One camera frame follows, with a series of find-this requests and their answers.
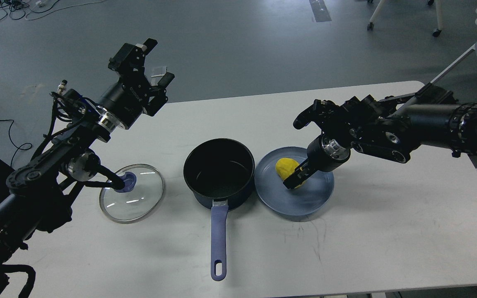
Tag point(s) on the dark blue saucepan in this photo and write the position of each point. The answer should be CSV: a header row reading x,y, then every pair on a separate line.
x,y
220,174

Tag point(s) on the blue plate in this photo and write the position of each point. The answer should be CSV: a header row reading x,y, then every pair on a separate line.
x,y
303,201

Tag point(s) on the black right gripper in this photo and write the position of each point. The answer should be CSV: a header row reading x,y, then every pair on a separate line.
x,y
323,154

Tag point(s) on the glass pot lid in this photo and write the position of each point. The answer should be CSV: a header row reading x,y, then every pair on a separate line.
x,y
136,202

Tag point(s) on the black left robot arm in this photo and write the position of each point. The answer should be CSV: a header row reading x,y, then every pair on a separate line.
x,y
39,195

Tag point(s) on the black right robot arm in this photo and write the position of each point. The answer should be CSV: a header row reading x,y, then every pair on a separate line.
x,y
389,129

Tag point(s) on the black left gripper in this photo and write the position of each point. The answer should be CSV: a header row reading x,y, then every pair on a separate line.
x,y
132,95

